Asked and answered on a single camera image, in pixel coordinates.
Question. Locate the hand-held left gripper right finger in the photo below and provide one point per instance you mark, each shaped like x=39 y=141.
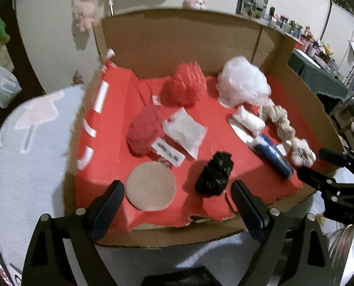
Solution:
x=248 y=208

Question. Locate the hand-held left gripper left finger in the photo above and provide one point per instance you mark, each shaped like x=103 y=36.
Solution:
x=108 y=208

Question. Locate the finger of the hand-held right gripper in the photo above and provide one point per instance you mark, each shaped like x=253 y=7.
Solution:
x=333 y=157
x=315 y=178

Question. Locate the white fluffy bunny plush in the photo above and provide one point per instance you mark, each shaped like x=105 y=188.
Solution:
x=302 y=152

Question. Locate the blue towel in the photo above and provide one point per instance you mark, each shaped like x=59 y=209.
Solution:
x=275 y=156

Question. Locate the black yarn ball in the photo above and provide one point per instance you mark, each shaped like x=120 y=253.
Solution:
x=214 y=174

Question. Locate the round brown powder puff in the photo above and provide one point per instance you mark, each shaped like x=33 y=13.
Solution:
x=151 y=186

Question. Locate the beige crochet item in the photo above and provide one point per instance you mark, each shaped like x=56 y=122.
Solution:
x=279 y=122

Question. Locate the red knitted yarn item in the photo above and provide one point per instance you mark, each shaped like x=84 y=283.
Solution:
x=144 y=131

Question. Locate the white fluffy cloth roll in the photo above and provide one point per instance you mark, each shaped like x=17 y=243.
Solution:
x=249 y=120

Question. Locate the white packet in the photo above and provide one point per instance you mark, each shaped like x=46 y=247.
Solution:
x=184 y=131

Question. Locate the white mesh bath pouf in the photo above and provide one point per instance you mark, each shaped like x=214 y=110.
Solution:
x=243 y=80

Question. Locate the orange mesh bath pouf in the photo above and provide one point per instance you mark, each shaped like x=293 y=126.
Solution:
x=184 y=86

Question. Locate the cardboard box with red lining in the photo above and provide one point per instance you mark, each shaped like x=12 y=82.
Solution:
x=179 y=38

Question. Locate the large glass tea jar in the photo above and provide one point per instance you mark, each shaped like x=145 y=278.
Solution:
x=346 y=253

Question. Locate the light blue fleece blanket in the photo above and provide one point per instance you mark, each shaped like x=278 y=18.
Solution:
x=37 y=155

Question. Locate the side table with bottles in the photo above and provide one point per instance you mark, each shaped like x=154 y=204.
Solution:
x=307 y=38

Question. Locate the white plastic bag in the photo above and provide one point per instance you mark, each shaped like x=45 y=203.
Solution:
x=5 y=86

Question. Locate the pink plush toy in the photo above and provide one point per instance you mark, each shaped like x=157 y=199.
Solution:
x=84 y=13

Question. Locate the red tipped white stick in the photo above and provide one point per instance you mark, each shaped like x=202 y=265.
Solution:
x=110 y=3

